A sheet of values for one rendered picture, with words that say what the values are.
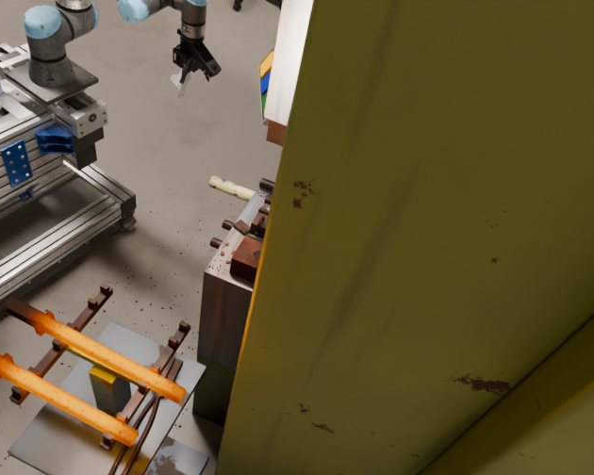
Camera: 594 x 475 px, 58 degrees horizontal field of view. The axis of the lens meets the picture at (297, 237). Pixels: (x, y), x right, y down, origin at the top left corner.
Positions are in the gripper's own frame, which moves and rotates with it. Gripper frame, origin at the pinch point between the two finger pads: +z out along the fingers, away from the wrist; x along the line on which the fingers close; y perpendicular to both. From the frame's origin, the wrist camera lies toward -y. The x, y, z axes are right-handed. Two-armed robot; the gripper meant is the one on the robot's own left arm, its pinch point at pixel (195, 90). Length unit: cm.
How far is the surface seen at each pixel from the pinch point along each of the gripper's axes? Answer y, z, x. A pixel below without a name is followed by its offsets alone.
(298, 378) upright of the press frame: -91, -16, 70
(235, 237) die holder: -51, 2, 39
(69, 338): -45, -2, 89
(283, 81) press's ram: -58, -53, 42
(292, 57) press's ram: -59, -58, 42
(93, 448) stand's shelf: -58, 26, 96
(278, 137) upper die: -57, -36, 37
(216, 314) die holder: -57, 19, 52
